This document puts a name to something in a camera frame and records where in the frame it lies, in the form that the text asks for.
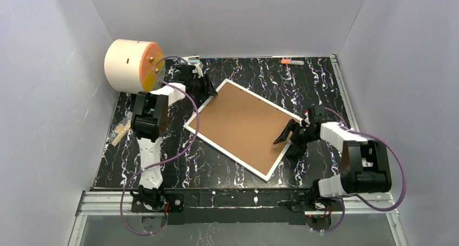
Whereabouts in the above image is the white picture frame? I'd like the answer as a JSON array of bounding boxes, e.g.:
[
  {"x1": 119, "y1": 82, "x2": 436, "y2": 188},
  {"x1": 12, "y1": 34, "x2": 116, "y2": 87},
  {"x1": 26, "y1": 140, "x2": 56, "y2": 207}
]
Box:
[{"x1": 183, "y1": 79, "x2": 304, "y2": 182}]

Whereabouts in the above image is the brown cardboard backing board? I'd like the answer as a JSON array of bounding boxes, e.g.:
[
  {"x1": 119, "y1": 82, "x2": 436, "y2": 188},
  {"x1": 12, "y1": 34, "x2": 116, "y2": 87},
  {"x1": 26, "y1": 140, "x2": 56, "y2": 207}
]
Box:
[{"x1": 188, "y1": 82, "x2": 300, "y2": 177}]

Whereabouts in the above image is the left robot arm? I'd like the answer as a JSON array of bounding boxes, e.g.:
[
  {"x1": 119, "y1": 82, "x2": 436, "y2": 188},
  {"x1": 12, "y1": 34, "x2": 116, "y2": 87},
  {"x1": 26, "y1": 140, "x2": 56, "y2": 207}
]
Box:
[{"x1": 130, "y1": 61, "x2": 217, "y2": 211}]

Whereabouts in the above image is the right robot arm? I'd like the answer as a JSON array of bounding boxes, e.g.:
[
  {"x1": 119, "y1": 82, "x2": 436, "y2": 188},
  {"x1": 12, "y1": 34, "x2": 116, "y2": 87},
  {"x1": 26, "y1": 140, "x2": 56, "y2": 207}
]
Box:
[{"x1": 273, "y1": 105, "x2": 392, "y2": 204}]

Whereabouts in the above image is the cream cylindrical drum device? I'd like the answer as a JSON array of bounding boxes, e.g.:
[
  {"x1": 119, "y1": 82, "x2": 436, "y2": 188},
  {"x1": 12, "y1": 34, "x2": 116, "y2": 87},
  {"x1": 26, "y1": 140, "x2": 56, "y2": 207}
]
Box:
[{"x1": 104, "y1": 39, "x2": 165, "y2": 94}]

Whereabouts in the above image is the orange grey utility knife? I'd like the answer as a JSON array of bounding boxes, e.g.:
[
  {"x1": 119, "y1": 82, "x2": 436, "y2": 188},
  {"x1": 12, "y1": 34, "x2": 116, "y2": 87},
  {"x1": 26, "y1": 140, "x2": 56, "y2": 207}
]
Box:
[{"x1": 281, "y1": 59, "x2": 304, "y2": 66}]

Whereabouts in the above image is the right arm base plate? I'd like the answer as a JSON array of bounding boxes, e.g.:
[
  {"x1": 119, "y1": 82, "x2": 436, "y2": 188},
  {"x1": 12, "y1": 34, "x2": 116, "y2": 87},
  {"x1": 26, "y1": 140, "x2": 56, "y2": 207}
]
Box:
[{"x1": 277, "y1": 192, "x2": 343, "y2": 216}]

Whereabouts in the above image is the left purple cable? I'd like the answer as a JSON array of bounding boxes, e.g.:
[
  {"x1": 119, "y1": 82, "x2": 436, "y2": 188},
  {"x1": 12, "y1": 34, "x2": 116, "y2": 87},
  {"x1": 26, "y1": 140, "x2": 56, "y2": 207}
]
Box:
[{"x1": 119, "y1": 56, "x2": 201, "y2": 236}]

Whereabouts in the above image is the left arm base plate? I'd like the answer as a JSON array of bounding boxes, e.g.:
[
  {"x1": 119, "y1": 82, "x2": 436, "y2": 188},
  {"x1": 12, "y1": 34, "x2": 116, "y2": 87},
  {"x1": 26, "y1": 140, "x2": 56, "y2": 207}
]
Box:
[{"x1": 130, "y1": 191, "x2": 184, "y2": 213}]

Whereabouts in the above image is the aluminium rail front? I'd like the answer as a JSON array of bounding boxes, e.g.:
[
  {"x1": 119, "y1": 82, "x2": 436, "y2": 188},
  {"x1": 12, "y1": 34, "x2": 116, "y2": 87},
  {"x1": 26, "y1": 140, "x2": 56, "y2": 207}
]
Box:
[{"x1": 75, "y1": 190, "x2": 399, "y2": 217}]

